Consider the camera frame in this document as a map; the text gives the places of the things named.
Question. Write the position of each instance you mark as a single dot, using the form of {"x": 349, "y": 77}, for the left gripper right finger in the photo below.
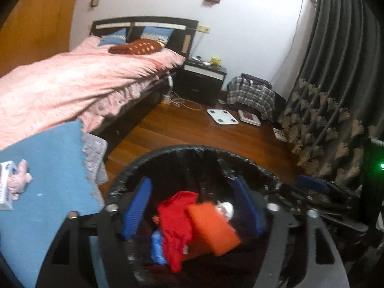
{"x": 315, "y": 261}

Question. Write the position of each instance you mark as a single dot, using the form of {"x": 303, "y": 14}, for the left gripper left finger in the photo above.
{"x": 87, "y": 250}

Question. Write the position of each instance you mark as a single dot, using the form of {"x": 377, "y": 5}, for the blue plastic bag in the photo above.
{"x": 156, "y": 252}

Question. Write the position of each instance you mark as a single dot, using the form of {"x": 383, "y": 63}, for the red cloth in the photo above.
{"x": 175, "y": 226}

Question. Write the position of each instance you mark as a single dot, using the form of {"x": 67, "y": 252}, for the pink tissue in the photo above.
{"x": 17, "y": 183}

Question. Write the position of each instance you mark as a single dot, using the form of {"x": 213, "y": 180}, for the white tissue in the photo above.
{"x": 226, "y": 210}

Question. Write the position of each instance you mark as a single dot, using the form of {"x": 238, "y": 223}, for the white blue carton box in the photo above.
{"x": 8, "y": 168}

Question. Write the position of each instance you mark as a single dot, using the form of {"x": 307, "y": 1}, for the black trash bin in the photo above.
{"x": 208, "y": 172}

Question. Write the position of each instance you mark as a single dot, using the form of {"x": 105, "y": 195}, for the blue table cloth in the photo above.
{"x": 57, "y": 164}

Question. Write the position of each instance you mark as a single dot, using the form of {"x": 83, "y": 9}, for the dark patterned curtain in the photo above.
{"x": 337, "y": 100}

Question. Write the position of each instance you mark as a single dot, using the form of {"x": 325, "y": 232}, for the pink bed duvet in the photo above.
{"x": 87, "y": 83}

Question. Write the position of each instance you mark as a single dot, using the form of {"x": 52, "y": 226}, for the white bathroom scale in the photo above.
{"x": 222, "y": 117}

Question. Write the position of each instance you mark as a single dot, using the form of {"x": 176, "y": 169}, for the plaid shirt on chair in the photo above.
{"x": 252, "y": 93}

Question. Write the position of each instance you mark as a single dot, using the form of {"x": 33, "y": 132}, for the black white nightstand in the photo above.
{"x": 200, "y": 83}

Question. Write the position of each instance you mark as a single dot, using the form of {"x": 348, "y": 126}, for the brown dotted pillow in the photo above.
{"x": 137, "y": 47}

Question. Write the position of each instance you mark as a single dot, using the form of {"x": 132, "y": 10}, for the left blue pillow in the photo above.
{"x": 116, "y": 38}

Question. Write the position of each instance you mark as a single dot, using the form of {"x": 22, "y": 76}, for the blue pillow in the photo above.
{"x": 116, "y": 38}
{"x": 158, "y": 34}

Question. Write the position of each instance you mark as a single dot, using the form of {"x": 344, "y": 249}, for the yellow plush toy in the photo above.
{"x": 215, "y": 62}

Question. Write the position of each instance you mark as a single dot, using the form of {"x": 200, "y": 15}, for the right blue pillow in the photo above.
{"x": 158, "y": 34}

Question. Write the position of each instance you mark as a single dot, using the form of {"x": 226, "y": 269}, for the wooden wardrobe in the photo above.
{"x": 35, "y": 30}

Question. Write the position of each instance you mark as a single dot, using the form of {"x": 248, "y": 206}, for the black bed frame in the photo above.
{"x": 114, "y": 129}

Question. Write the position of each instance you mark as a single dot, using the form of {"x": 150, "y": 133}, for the left wall lamp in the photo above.
{"x": 94, "y": 3}

